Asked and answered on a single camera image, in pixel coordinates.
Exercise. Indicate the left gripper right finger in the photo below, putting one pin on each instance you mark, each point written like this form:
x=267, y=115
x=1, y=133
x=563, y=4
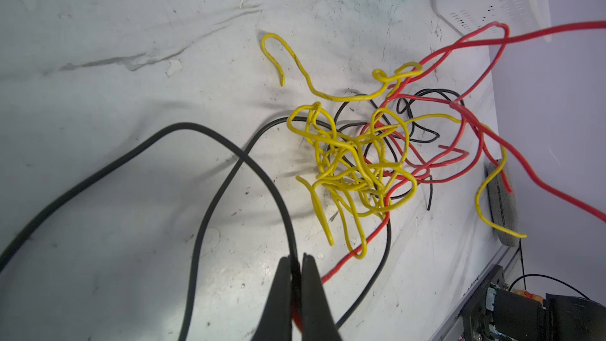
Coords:
x=317, y=321

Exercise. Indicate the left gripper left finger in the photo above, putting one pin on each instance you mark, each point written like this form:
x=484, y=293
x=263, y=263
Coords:
x=275, y=322

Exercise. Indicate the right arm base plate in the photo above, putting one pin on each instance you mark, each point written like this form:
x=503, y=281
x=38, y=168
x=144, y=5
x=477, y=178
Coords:
x=495, y=311

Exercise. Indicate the right white plastic basket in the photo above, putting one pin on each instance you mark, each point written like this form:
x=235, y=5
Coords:
x=522, y=16

